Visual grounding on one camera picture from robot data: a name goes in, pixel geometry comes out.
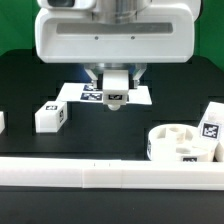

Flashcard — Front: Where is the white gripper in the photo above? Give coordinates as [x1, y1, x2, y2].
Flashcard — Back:
[35, 7, 194, 90]

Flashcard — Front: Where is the paper sheet with markers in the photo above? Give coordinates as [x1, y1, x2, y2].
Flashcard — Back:
[57, 83, 152, 105]

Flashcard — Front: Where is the white front barrier rail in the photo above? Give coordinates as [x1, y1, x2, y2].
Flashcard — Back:
[0, 157, 224, 190]

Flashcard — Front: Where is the white barrier rail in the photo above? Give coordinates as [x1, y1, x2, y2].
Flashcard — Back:
[0, 111, 5, 134]
[0, 157, 224, 190]
[215, 141, 224, 162]

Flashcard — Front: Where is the white left barrier rail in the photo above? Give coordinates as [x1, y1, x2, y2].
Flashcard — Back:
[0, 111, 5, 134]

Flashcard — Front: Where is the white right barrier rail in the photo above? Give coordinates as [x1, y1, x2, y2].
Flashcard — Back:
[215, 141, 224, 162]

